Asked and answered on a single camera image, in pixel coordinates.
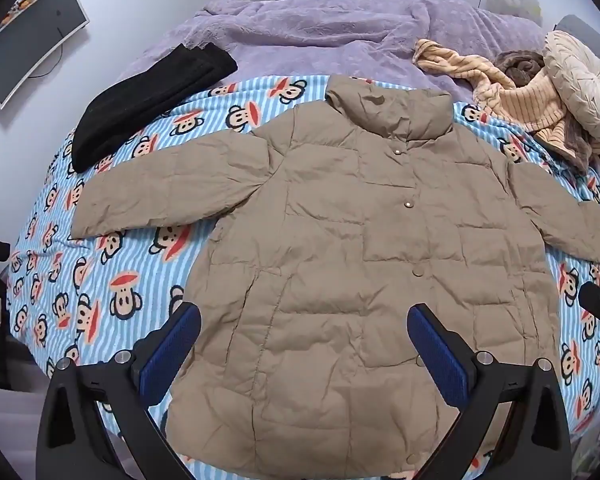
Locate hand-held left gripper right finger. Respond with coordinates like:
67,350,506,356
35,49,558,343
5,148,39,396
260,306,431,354
406,302,573,480

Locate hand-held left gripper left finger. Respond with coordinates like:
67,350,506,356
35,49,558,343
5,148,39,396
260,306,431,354
36,302,202,480

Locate khaki puffer jacket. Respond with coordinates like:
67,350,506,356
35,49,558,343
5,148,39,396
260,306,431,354
70,75,600,467

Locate striped monkey print blanket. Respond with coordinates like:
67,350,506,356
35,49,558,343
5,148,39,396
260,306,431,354
2,74,600,480

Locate beige striped fleece garment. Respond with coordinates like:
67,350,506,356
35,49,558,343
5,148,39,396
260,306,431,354
412,39,600,173

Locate round cream pleated cushion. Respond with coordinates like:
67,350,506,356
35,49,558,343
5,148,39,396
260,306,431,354
542,30,600,148

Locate black folded pants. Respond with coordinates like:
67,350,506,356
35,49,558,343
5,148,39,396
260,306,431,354
70,42,239,173

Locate brown fuzzy cloth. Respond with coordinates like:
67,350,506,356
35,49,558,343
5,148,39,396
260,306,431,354
495,50,546,87

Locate grey padded headboard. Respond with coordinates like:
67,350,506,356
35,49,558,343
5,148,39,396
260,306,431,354
552,14,600,61

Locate curved monitor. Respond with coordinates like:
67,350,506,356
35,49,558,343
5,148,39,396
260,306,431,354
0,0,90,110

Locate purple fleece blanket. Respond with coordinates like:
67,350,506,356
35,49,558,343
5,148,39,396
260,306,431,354
115,0,548,106

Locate small toys on monitor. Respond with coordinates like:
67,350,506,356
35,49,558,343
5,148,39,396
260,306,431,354
0,0,48,26

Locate black monitor cable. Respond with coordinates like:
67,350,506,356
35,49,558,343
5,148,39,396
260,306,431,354
27,42,66,79

